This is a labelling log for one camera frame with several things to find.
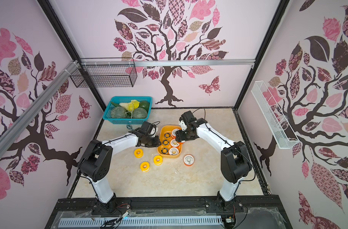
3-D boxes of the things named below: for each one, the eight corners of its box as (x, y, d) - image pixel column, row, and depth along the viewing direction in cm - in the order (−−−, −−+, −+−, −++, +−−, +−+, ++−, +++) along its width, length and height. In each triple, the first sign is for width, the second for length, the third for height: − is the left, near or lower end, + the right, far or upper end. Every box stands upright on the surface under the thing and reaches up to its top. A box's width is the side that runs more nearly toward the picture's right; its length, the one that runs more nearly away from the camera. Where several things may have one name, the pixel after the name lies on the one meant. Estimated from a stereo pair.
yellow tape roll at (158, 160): (153, 165, 91) (153, 163, 88) (154, 157, 94) (154, 155, 92) (162, 165, 91) (161, 163, 88) (162, 157, 94) (162, 155, 92)
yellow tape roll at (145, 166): (140, 172, 88) (139, 170, 86) (141, 163, 92) (141, 161, 90) (149, 171, 88) (148, 170, 86) (150, 163, 92) (149, 161, 90)
